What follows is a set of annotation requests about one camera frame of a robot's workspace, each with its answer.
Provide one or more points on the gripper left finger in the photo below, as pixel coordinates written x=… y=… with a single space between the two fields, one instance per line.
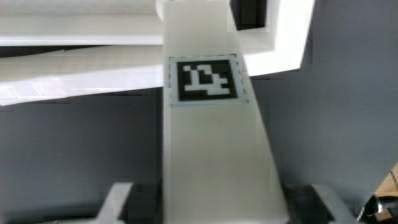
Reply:
x=111 y=210

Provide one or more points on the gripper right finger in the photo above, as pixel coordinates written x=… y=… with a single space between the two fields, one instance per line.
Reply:
x=336 y=206

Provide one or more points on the white desk top panel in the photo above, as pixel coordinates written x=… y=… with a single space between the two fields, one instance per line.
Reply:
x=134 y=45

